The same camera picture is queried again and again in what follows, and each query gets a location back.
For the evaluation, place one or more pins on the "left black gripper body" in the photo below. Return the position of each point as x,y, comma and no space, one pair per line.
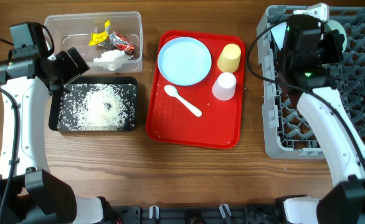
65,66

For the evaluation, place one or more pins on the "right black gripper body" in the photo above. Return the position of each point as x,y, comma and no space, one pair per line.
328,50

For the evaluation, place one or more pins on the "green bowl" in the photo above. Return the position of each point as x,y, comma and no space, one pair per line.
332,25

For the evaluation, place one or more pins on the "white rice grains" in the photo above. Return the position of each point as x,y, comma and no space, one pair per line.
101,107

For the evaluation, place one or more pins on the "yellow foil wrapper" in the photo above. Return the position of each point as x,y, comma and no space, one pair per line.
97,38

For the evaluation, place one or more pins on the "red silver foil wrapper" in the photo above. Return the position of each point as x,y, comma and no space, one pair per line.
117,41

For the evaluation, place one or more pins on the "yellow plastic cup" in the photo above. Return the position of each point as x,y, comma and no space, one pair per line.
229,58

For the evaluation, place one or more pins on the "white plastic spoon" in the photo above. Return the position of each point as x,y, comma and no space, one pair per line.
173,92

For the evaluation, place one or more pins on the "white plastic cup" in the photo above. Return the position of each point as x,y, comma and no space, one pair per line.
224,86

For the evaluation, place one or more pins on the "large light blue plate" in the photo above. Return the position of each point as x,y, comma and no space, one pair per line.
184,61

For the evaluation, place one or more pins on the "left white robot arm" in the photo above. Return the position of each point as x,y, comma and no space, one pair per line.
29,193

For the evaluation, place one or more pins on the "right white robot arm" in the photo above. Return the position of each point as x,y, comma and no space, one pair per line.
320,104

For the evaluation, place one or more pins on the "black waste tray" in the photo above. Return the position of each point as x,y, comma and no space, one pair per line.
95,104

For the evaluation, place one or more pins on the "clear plastic waste bin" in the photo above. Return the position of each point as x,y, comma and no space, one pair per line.
74,30

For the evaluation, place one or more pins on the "grey dishwasher rack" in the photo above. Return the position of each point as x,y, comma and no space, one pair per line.
286,133

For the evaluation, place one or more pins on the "crumpled white tissue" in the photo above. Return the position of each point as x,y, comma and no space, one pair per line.
111,60

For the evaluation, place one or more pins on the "red serving tray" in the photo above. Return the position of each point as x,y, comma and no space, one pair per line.
168,120

